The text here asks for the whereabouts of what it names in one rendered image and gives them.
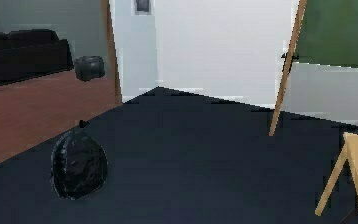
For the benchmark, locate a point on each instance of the dark grey round bin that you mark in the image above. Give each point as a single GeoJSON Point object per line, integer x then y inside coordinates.
{"type": "Point", "coordinates": [89, 67]}

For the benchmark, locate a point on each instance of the black garbage bag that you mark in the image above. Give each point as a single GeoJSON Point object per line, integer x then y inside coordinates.
{"type": "Point", "coordinates": [78, 166]}

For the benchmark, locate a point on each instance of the black sofa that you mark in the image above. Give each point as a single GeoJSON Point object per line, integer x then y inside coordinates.
{"type": "Point", "coordinates": [23, 56]}

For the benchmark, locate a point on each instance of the light wooden table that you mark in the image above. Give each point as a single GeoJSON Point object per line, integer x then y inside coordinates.
{"type": "Point", "coordinates": [357, 166]}

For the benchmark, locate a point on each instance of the brown wooden door frame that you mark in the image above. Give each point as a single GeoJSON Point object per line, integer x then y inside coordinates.
{"type": "Point", "coordinates": [112, 53]}

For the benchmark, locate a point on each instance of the grey framed wall picture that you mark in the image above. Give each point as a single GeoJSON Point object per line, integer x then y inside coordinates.
{"type": "Point", "coordinates": [142, 6]}

